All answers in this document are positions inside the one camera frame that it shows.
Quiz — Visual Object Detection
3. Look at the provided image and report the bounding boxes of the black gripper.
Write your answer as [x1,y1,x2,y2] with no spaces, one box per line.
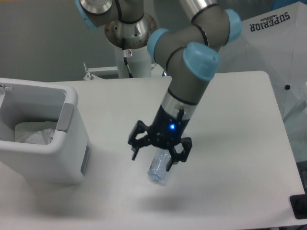
[127,104,193,172]

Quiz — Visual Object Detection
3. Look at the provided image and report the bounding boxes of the crushed clear plastic bottle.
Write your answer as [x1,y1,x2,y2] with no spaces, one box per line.
[147,148,171,186]

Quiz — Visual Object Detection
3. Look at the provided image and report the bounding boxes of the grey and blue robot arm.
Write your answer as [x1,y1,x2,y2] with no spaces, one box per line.
[75,0,242,171]

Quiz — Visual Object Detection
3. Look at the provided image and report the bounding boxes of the white trash can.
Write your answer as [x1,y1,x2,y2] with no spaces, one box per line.
[0,78,90,184]

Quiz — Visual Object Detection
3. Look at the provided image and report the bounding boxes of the white trash bag liner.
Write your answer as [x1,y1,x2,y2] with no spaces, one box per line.
[14,121,57,145]

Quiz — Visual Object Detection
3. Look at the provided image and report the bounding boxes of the black device at table edge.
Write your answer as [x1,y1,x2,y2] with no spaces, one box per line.
[289,194,307,219]

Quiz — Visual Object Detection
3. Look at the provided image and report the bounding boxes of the white umbrella with lettering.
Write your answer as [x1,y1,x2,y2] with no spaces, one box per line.
[218,1,307,116]

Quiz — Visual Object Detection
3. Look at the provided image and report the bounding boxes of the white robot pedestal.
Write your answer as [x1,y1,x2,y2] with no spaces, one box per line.
[83,43,168,81]

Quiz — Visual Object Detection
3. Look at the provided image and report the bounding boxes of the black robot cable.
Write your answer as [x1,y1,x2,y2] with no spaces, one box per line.
[121,37,133,79]

